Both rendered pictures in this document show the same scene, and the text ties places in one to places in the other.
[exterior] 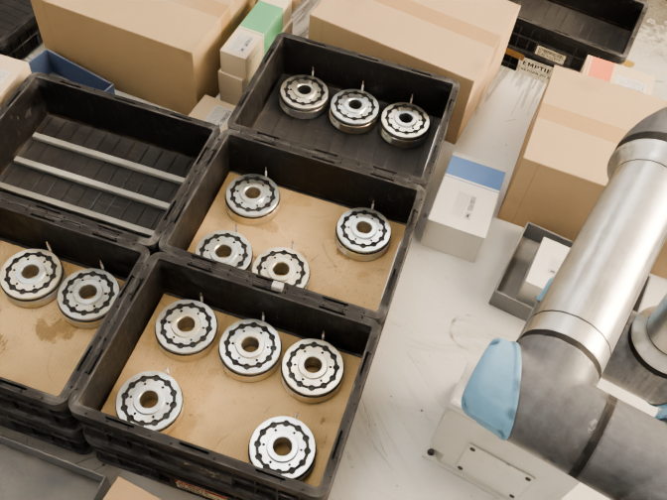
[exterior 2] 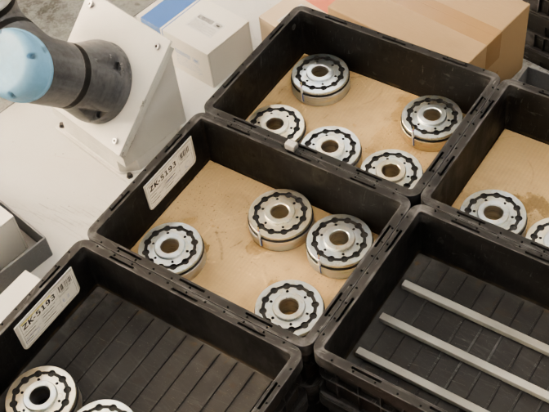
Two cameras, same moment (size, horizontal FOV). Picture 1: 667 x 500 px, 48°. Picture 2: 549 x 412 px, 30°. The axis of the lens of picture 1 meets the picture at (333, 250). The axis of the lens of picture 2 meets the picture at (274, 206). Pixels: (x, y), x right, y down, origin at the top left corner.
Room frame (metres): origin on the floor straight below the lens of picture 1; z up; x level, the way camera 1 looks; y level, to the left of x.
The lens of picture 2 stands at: (1.61, 0.57, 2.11)
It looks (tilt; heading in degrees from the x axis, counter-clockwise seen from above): 50 degrees down; 209
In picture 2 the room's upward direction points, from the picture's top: 8 degrees counter-clockwise
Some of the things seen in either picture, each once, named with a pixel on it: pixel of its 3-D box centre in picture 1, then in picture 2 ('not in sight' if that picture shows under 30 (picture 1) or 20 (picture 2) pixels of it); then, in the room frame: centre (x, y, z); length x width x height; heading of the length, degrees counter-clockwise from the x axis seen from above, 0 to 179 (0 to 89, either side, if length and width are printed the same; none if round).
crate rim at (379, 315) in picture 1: (297, 220); (248, 222); (0.78, 0.07, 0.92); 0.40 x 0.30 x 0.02; 79
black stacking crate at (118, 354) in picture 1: (232, 380); (352, 118); (0.49, 0.13, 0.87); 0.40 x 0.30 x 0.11; 79
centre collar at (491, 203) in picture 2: (87, 292); (493, 213); (0.61, 0.40, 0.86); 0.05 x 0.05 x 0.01
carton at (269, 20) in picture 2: not in sight; (309, 23); (0.14, -0.09, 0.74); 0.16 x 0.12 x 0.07; 155
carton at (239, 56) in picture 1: (257, 33); not in sight; (1.34, 0.24, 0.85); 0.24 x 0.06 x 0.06; 164
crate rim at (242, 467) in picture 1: (231, 366); (351, 97); (0.49, 0.13, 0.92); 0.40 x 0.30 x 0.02; 79
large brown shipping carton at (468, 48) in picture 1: (410, 44); not in sight; (1.43, -0.11, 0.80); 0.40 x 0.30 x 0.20; 69
